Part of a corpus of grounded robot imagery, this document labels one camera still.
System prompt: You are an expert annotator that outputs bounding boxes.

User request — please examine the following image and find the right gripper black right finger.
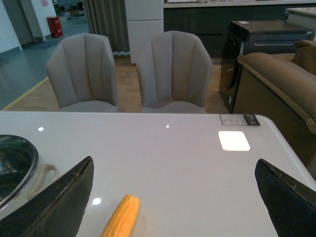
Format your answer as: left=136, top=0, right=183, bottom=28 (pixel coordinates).
left=255, top=159, right=316, bottom=237

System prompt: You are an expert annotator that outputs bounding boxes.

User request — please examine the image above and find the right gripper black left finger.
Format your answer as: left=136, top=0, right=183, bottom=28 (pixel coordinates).
left=0, top=157, right=94, bottom=237

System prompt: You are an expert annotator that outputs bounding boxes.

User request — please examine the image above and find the yellow corn cob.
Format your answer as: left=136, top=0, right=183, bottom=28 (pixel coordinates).
left=100, top=195, right=140, bottom=237

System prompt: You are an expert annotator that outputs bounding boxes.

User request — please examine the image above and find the white electric cooking pot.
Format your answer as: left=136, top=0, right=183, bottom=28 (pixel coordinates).
left=0, top=134, right=59, bottom=219

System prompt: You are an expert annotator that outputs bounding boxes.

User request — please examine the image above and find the table label sticker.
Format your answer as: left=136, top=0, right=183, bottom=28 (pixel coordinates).
left=220, top=114, right=260, bottom=126

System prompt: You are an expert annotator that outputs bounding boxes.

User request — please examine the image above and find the brown sofa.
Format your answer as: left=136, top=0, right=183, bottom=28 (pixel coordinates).
left=233, top=39, right=316, bottom=169

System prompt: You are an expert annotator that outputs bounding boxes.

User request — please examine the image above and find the left beige upholstered chair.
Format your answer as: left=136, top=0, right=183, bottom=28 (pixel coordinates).
left=46, top=33, right=119, bottom=113

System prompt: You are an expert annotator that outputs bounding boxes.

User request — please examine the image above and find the beige upholstered chair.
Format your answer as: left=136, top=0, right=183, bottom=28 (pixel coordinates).
left=136, top=31, right=213, bottom=114
left=46, top=33, right=119, bottom=113

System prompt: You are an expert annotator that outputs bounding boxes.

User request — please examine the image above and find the black washing machine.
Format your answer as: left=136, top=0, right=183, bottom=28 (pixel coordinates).
left=219, top=20, right=312, bottom=113

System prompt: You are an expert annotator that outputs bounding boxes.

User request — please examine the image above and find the right beige upholstered chair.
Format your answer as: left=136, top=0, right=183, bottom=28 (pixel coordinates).
left=136, top=31, right=213, bottom=114

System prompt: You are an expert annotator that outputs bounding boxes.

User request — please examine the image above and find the red bin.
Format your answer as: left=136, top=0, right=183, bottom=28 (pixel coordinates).
left=47, top=16, right=63, bottom=38

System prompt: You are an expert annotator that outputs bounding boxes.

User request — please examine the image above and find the dark kitchen counter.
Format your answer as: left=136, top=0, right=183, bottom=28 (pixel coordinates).
left=163, top=0, right=316, bottom=64

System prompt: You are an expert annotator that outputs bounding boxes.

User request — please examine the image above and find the grey curtain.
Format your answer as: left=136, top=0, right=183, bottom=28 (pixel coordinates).
left=83, top=0, right=130, bottom=53

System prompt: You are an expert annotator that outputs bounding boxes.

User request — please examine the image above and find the white cabinet column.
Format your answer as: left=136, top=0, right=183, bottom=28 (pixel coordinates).
left=124, top=0, right=164, bottom=64

